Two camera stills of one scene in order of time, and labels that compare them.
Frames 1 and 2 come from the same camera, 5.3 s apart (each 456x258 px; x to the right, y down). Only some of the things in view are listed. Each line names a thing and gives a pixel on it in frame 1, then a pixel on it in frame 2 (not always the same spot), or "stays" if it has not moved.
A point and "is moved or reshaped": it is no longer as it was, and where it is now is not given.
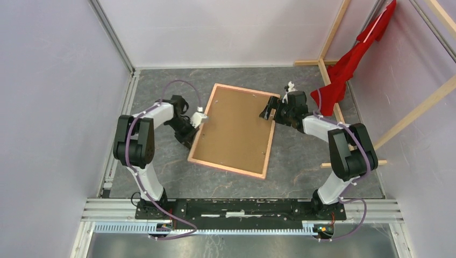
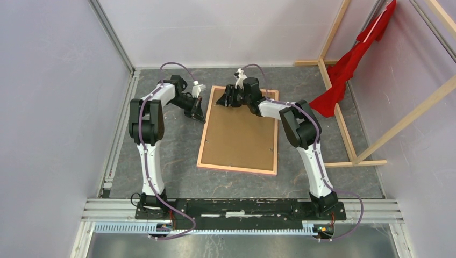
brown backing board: x=235 y=135 is moved or reshaped
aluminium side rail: x=106 y=184 stays
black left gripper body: x=184 y=130 -> x=185 y=103
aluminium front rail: x=378 y=210 stays
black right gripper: x=276 y=104 -> x=225 y=100
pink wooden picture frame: x=233 y=137 is moved or reshaped
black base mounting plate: x=246 y=214 stays
